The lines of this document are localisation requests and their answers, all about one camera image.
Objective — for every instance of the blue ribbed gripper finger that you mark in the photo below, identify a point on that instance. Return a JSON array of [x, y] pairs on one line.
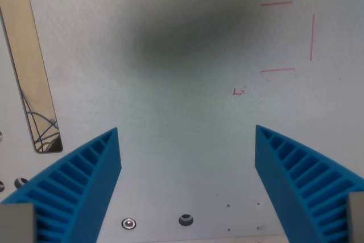
[[85, 180], [295, 180]]

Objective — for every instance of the silver countersunk screw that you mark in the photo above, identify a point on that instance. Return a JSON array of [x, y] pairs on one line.
[[128, 223]]

